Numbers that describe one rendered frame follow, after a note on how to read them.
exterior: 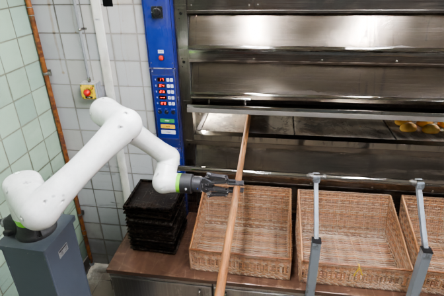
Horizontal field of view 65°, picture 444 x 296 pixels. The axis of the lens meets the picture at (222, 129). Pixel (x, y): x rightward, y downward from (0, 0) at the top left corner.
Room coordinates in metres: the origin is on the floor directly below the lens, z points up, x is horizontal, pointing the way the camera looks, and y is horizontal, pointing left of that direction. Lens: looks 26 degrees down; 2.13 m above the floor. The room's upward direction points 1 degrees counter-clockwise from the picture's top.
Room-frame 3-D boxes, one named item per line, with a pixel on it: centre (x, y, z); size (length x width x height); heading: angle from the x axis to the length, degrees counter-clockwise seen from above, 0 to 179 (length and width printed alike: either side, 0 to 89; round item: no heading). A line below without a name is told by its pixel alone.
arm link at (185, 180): (1.39, 0.17, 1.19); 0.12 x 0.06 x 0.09; 172
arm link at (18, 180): (1.07, 0.72, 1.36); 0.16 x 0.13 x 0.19; 43
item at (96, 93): (1.98, 0.77, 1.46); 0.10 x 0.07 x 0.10; 81
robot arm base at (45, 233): (1.09, 0.79, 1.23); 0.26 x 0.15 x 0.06; 79
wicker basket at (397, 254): (1.53, -0.70, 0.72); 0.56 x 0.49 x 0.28; 82
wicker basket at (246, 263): (1.62, -0.11, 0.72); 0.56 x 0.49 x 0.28; 81
